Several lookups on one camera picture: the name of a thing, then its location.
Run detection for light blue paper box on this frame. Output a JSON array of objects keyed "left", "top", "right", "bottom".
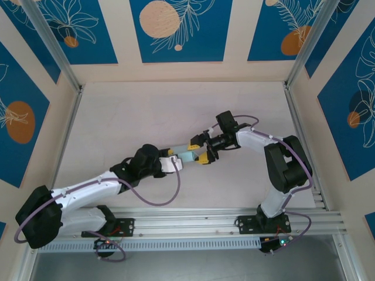
[{"left": 171, "top": 144, "right": 197, "bottom": 163}]

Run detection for blue panel beige circle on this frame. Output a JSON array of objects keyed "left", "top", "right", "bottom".
[{"left": 129, "top": 0, "right": 234, "bottom": 63}]

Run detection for grey metal sheet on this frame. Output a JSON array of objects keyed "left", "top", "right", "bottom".
[{"left": 29, "top": 235, "right": 352, "bottom": 281}]

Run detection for blue panel dark circle leaves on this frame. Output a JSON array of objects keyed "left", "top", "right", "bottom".
[{"left": 318, "top": 28, "right": 375, "bottom": 182}]

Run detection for blue panel fern orange circle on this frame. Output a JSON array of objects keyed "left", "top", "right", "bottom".
[{"left": 247, "top": 0, "right": 326, "bottom": 62}]

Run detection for blue panel white flower drawing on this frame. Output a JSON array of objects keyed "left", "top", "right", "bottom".
[{"left": 28, "top": 0, "right": 119, "bottom": 66}]

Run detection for blue panel white line drawing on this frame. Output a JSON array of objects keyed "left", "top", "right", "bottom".
[
  {"left": 304, "top": 0, "right": 362, "bottom": 80},
  {"left": 0, "top": 0, "right": 62, "bottom": 85}
]

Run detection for blue panel large orange circle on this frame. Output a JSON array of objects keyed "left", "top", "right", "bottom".
[{"left": 0, "top": 40, "right": 51, "bottom": 189}]

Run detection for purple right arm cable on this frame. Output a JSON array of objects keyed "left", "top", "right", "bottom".
[{"left": 234, "top": 115, "right": 313, "bottom": 256}]

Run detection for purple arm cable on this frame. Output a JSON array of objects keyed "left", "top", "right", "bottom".
[
  {"left": 234, "top": 115, "right": 313, "bottom": 256},
  {"left": 14, "top": 162, "right": 182, "bottom": 263}
]

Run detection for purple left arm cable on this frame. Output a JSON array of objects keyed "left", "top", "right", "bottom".
[{"left": 14, "top": 162, "right": 182, "bottom": 263}]

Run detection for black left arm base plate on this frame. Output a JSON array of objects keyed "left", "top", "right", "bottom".
[{"left": 81, "top": 218, "right": 135, "bottom": 238}]

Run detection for aluminium mounting rail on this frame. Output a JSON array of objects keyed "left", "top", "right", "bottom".
[{"left": 25, "top": 207, "right": 349, "bottom": 241}]

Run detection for aluminium side rail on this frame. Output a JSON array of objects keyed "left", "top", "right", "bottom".
[
  {"left": 282, "top": 81, "right": 328, "bottom": 211},
  {"left": 43, "top": 84, "right": 86, "bottom": 218}
]

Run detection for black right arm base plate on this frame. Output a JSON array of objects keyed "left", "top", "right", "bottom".
[{"left": 236, "top": 215, "right": 292, "bottom": 235}]

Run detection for grey slotted cable duct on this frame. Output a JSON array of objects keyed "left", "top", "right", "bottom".
[{"left": 36, "top": 237, "right": 262, "bottom": 253}]

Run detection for aluminium frame post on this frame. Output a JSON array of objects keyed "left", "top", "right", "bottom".
[
  {"left": 21, "top": 0, "right": 84, "bottom": 95},
  {"left": 284, "top": 0, "right": 338, "bottom": 88}
]

